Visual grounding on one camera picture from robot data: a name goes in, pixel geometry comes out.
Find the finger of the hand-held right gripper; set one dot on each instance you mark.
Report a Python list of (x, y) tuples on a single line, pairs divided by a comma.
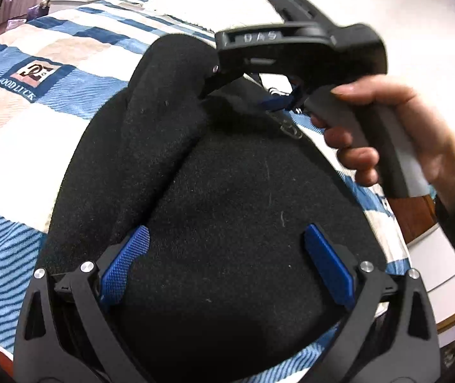
[(217, 79)]

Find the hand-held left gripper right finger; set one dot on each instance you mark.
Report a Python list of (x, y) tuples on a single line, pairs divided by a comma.
[(329, 263)]

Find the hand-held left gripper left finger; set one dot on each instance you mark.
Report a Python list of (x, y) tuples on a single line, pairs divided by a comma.
[(125, 263)]

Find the black jacket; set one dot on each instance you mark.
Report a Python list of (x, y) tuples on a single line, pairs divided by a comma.
[(231, 187)]

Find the person's right hand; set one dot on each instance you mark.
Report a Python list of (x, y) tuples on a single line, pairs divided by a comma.
[(422, 127)]

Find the white desk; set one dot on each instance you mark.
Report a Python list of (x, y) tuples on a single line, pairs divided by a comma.
[(80, 4)]

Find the blue white striped blanket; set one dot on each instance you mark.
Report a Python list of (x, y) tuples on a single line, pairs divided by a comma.
[(32, 127)]

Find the white wood-trimmed bed frame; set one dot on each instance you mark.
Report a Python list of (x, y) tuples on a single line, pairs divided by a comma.
[(442, 271)]

